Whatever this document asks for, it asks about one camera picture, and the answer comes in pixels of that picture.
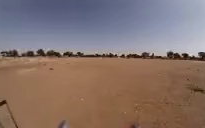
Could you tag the row of trees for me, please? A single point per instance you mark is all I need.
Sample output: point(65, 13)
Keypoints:
point(40, 52)

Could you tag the robot's own part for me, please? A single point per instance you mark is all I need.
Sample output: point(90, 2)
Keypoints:
point(63, 124)
point(134, 126)

